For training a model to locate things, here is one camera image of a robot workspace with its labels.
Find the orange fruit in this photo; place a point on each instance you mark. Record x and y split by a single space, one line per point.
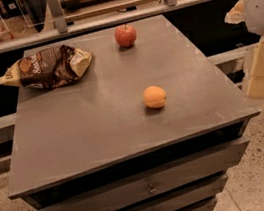
154 97

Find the brown chip bag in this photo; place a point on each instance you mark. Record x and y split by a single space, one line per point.
49 68

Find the red apple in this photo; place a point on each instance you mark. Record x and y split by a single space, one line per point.
125 35

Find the grey drawer cabinet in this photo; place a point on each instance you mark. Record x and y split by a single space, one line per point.
74 139

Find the top grey drawer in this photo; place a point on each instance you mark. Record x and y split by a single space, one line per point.
156 181

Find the metal railing frame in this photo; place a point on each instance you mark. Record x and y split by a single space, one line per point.
19 32

